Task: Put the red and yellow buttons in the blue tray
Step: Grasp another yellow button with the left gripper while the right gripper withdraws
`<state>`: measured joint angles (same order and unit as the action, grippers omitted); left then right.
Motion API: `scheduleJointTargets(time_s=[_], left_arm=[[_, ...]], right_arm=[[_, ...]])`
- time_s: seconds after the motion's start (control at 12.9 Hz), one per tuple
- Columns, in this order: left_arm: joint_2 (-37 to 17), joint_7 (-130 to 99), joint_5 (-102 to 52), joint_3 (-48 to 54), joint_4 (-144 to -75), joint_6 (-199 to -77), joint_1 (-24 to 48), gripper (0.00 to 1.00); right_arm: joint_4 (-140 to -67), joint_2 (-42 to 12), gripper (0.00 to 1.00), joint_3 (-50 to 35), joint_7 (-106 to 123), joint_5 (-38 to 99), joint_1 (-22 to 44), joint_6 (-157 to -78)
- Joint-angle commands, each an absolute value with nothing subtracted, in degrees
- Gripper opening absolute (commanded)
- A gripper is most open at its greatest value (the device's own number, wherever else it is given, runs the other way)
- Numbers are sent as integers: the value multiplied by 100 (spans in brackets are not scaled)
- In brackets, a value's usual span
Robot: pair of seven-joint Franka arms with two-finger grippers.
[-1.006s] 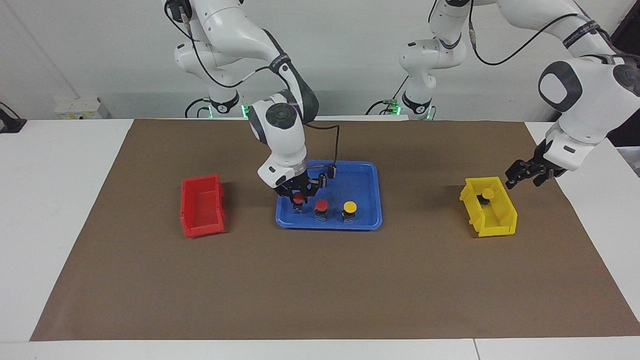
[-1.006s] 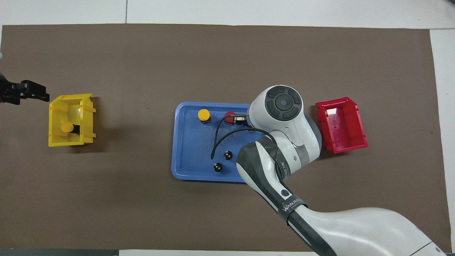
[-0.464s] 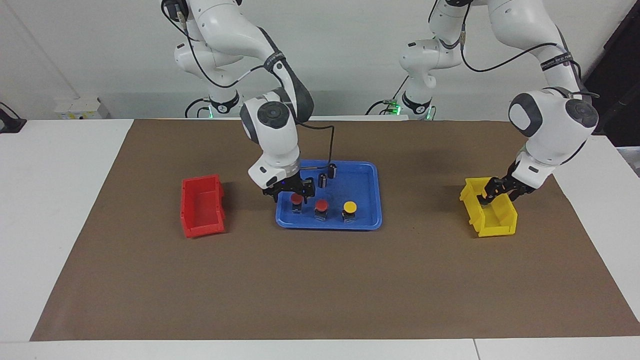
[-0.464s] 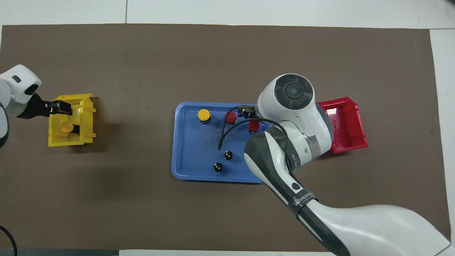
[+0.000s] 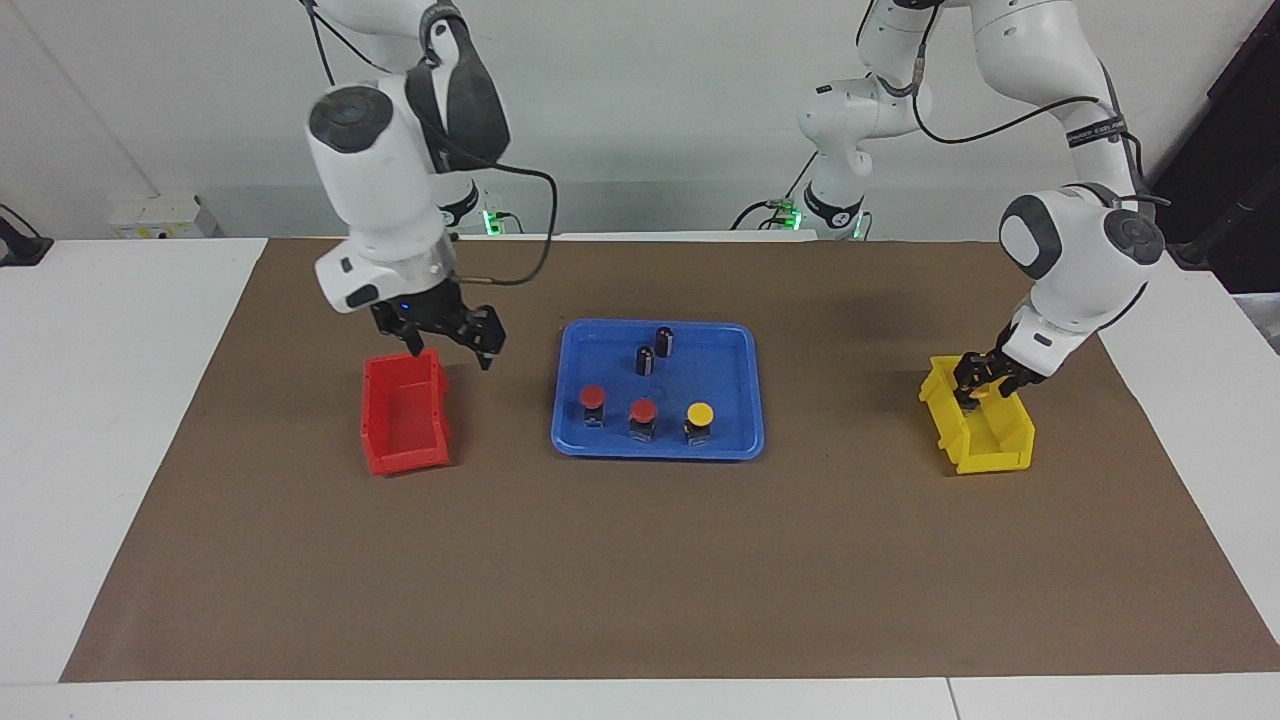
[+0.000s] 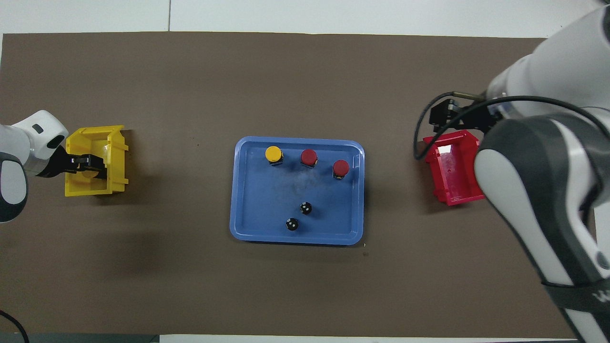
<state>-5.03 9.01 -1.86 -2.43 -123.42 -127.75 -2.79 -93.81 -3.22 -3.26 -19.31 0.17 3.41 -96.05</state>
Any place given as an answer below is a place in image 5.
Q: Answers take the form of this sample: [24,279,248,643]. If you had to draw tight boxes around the blue plastic tray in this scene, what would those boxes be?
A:
[551,319,766,461]

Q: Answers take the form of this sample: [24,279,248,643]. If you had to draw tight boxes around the yellow plastic bin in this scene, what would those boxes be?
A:
[919,352,1035,475]

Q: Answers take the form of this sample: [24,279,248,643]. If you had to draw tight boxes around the red plastic bin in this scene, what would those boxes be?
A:
[360,348,452,476]

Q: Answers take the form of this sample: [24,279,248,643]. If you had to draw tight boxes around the brown paper table mat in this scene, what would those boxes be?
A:
[60,237,1280,683]

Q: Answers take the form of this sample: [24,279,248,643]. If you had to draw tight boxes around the white power strip box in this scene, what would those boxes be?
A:
[108,195,221,239]

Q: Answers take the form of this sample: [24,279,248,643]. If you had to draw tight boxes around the black stand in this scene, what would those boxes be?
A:
[1150,0,1280,296]

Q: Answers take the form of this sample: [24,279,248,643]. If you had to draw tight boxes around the black table clamp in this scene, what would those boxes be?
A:
[0,205,53,268]

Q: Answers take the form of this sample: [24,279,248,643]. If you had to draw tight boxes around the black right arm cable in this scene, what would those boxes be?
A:
[425,10,558,286]

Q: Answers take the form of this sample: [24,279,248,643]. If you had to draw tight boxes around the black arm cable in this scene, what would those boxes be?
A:
[425,10,558,286]
[910,55,1166,206]

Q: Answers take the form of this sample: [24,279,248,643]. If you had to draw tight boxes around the black left base cable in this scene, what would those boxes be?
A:
[730,150,821,231]

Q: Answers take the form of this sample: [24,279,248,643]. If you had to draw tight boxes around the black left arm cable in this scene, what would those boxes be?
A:
[910,55,1166,206]

